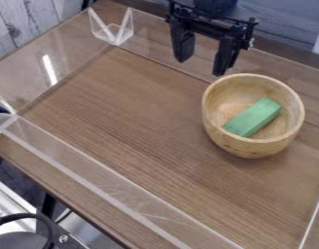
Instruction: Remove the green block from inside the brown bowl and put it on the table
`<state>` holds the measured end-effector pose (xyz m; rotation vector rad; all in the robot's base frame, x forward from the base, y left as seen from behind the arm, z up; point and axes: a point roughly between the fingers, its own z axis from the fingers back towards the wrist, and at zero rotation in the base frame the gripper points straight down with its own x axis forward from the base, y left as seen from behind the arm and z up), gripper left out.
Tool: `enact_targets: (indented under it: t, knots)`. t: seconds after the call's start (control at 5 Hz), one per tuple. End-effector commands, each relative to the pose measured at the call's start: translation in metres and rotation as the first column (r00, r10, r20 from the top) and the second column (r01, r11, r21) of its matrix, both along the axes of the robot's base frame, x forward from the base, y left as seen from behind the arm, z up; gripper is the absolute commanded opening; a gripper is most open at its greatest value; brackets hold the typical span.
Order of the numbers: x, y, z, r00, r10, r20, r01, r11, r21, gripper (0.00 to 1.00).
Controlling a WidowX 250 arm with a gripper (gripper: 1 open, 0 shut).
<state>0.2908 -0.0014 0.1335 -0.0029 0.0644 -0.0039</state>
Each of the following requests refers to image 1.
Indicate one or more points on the clear acrylic tray wall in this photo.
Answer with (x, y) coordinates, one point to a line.
(136, 169)

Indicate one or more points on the clear acrylic corner bracket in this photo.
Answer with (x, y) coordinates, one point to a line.
(112, 33)

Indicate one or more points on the black table leg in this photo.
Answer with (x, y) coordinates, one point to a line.
(48, 206)

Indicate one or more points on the light wooden bowl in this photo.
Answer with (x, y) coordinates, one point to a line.
(227, 97)

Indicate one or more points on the green rectangular block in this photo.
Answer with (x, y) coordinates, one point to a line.
(254, 118)

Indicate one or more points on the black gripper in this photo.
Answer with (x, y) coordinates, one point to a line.
(210, 17)

